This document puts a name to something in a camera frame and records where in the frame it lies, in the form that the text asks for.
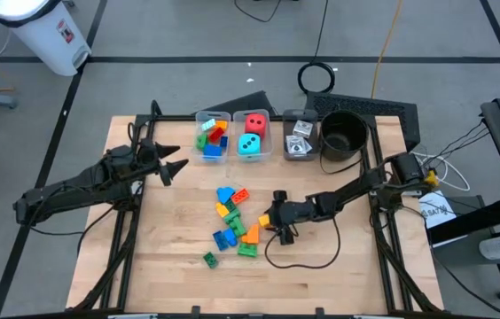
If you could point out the small dark green block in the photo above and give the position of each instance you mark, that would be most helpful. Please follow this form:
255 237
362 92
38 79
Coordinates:
231 205

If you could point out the clear plastic bin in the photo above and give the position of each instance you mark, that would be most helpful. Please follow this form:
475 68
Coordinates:
200 156
301 113
265 148

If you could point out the blue curved toy block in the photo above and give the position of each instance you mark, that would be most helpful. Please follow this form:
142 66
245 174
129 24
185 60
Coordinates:
212 151

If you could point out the right clear plastic bin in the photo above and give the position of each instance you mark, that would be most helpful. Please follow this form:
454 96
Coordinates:
301 113

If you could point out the white pedal trash can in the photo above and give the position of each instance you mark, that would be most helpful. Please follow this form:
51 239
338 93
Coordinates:
41 35

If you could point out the white printed paper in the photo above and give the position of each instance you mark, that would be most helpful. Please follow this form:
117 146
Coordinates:
436 210

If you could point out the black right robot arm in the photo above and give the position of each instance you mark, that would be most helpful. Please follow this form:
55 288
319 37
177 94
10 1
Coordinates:
352 190

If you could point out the light teal toy brick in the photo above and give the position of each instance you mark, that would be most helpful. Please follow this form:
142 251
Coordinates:
208 125

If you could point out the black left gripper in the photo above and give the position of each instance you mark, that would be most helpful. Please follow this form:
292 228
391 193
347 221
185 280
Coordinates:
148 157

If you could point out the red toy block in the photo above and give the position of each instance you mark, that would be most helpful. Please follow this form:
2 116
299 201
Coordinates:
216 134

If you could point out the black angled floor panel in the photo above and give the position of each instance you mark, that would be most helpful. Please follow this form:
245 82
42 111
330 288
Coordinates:
250 104

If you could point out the red foam die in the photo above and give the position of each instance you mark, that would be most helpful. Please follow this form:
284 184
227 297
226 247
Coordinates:
255 125

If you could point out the blue rounded toy block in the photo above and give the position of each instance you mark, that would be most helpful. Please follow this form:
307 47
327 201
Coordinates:
225 195

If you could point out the teal foam die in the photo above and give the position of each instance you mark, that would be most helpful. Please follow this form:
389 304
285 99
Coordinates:
249 144

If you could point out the grey cylinder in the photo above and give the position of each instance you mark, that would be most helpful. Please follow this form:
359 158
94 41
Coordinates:
498 247

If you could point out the dark green toy brick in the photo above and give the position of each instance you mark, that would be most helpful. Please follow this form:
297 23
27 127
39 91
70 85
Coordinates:
210 260

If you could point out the green toy block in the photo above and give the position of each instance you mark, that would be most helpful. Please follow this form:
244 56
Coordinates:
247 250
232 216
201 142
237 227

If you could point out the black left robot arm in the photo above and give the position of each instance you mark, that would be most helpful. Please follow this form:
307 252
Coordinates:
77 186

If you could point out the yellow toy block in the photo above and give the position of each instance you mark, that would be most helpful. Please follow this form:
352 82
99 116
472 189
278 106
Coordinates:
264 220
222 209

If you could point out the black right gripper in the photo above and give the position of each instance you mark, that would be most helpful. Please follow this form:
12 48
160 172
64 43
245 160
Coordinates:
296 212

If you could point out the dark blue toy brick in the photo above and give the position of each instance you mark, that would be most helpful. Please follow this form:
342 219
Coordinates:
221 240

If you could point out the red-orange studded toy brick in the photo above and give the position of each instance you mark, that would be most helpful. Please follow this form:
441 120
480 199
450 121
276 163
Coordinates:
240 196

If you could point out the black table edge clamp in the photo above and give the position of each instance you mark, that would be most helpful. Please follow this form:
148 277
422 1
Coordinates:
319 313
195 311

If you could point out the orange wedge toy block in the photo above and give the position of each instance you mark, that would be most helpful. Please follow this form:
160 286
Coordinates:
252 235

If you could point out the black bucket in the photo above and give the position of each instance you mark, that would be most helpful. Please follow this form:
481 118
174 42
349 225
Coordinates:
342 133

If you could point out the orange toy brick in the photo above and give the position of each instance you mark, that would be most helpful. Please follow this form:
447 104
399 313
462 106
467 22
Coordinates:
221 125

